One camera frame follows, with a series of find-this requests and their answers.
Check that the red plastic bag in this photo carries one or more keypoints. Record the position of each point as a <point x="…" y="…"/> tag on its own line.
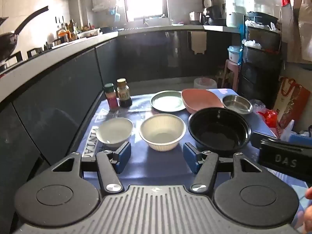
<point x="269" y="117"/>

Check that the group of condiment bottles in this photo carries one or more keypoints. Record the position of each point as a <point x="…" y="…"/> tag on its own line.
<point x="64" y="33"/>

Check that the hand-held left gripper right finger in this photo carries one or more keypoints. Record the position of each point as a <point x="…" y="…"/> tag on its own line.
<point x="190" y="156"/>

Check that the kitchen window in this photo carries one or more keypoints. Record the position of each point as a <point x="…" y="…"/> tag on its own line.
<point x="145" y="0"/>

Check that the white tray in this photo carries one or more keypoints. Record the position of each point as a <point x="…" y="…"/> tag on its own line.
<point x="89" y="33"/>

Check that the blue printed tablecloth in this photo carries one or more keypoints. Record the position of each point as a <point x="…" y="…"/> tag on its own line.
<point x="158" y="167"/>

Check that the green plate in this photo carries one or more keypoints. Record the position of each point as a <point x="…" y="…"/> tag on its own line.
<point x="167" y="101"/>

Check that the stainless steel pot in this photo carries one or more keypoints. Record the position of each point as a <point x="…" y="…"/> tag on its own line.
<point x="195" y="17"/>

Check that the cream ribbed bowl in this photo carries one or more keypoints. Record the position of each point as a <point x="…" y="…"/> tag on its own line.
<point x="162" y="131"/>

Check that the trash bin with white bag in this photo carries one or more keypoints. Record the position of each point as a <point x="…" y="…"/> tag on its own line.
<point x="205" y="82"/>

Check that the green-capped spice bottle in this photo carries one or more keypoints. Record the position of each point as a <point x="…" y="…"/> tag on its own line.
<point x="112" y="97"/>

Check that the pink plastic stool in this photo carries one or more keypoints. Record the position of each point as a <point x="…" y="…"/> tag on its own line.
<point x="231" y="74"/>

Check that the small blue-white rice cooker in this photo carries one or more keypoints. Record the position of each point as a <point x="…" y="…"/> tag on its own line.
<point x="235" y="54"/>

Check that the black basin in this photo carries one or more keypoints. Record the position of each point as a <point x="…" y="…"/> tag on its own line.
<point x="263" y="17"/>

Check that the white plastic bag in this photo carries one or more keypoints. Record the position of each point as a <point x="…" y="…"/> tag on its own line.
<point x="253" y="44"/>
<point x="253" y="24"/>

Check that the black storage shelf rack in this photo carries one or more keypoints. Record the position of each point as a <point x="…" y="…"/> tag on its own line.
<point x="262" y="63"/>

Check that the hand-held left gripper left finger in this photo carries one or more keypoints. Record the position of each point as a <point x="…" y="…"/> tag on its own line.
<point x="123" y="156"/>

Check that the hanging beige plastic bag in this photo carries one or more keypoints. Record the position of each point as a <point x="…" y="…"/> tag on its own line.
<point x="303" y="22"/>

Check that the large black bowl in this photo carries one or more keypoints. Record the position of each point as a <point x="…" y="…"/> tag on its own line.
<point x="219" y="129"/>

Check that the brown-capped soy sauce bottle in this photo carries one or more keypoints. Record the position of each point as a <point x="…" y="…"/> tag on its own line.
<point x="123" y="95"/>

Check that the stainless steel bowl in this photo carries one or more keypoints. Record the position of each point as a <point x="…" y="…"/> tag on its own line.
<point x="237" y="103"/>

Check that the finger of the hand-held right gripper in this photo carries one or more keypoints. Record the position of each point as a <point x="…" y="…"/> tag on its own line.
<point x="262" y="137"/>

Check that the pink oval dish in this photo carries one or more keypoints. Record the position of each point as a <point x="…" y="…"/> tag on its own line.
<point x="202" y="100"/>

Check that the black frying pan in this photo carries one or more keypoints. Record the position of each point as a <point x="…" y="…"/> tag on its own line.
<point x="9" y="43"/>

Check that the black coffee maker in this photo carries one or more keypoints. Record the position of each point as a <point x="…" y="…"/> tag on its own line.
<point x="212" y="9"/>

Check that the clear plastic bag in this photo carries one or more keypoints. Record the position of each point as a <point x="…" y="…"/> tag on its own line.
<point x="258" y="104"/>

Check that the red paper shopping bag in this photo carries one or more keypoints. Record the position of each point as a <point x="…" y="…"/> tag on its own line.
<point x="291" y="102"/>

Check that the small white bowl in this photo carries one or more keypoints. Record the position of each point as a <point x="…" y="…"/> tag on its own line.
<point x="114" y="130"/>

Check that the person's right hand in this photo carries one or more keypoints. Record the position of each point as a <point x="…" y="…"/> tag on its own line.
<point x="308" y="215"/>

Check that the white cabinet-mounted dispenser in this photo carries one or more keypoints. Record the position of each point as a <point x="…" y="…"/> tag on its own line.
<point x="196" y="41"/>

